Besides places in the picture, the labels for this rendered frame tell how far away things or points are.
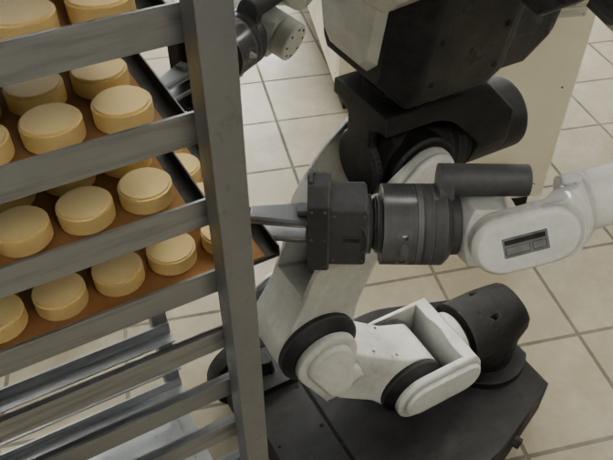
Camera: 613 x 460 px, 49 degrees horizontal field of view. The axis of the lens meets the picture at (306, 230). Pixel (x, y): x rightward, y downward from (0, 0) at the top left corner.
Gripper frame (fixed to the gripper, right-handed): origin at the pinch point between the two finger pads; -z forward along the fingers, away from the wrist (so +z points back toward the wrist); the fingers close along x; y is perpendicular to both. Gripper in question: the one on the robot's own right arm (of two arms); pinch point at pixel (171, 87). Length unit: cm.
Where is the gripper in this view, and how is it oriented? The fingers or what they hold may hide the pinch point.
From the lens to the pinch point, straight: 97.6
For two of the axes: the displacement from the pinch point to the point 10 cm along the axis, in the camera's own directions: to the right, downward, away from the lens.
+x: 0.0, -7.4, -6.8
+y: 8.6, 3.5, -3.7
